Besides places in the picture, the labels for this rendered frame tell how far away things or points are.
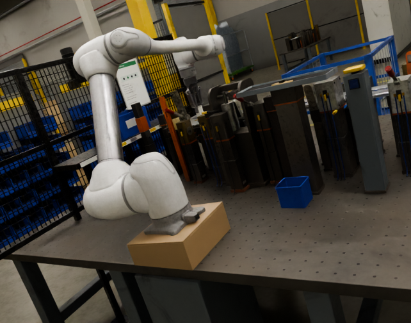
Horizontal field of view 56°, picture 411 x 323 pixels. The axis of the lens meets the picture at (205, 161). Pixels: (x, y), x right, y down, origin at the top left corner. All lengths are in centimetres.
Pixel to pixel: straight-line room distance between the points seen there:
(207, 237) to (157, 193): 23
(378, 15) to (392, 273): 868
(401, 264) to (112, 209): 94
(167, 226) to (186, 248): 13
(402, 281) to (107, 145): 107
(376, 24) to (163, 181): 857
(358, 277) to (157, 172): 70
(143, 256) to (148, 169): 32
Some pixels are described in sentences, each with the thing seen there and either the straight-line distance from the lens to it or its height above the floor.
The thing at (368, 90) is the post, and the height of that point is 107.
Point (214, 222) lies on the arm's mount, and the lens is 143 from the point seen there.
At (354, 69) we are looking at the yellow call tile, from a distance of 143.
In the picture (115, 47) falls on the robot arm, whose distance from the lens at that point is 162.
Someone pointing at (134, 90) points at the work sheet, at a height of 126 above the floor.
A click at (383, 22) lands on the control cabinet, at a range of 959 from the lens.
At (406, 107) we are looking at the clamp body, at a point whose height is 96.
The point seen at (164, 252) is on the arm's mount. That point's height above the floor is 77.
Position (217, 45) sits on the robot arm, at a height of 137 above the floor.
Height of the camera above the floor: 135
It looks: 15 degrees down
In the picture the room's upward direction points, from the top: 17 degrees counter-clockwise
